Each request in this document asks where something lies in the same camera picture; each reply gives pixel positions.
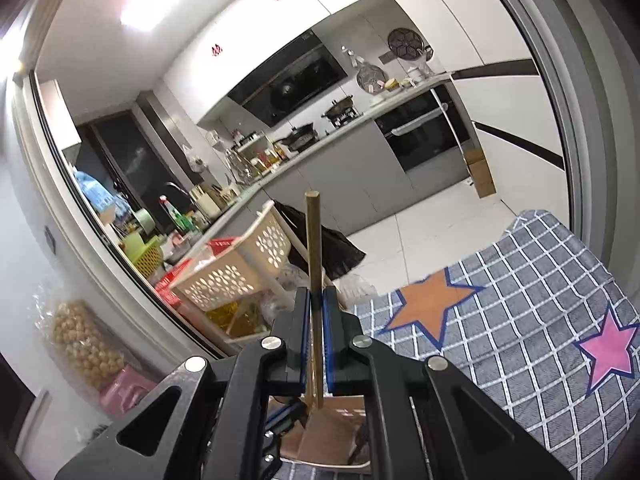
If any beige plastic utensil holder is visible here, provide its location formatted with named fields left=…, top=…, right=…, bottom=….
left=280, top=396, right=371, bottom=474

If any wooden chopstick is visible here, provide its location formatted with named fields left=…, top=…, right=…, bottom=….
left=305, top=191, right=324, bottom=410

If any black garment on cart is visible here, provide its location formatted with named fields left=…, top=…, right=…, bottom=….
left=274, top=202, right=367, bottom=281

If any beige perforated storage cart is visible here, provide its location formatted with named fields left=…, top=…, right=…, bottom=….
left=169, top=200, right=309, bottom=346

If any pink package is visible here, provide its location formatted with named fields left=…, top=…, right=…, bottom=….
left=100, top=365, right=156, bottom=418

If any grey checked star tablecloth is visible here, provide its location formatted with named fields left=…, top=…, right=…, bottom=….
left=278, top=209, right=640, bottom=480

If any black wok on stove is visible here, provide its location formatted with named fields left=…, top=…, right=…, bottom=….
left=277, top=122, right=319, bottom=153

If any bag of round snacks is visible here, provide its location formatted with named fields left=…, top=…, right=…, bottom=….
left=36, top=299, right=128, bottom=391

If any cardboard box on floor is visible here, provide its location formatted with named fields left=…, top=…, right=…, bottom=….
left=464, top=148, right=496, bottom=198

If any black built-in oven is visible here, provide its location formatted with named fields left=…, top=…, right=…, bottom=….
left=374, top=84, right=471, bottom=171

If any black range hood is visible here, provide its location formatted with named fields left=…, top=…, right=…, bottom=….
left=228, top=29, right=347, bottom=127

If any round dark decorative plate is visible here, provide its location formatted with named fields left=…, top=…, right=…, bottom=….
left=387, top=27, right=425, bottom=61

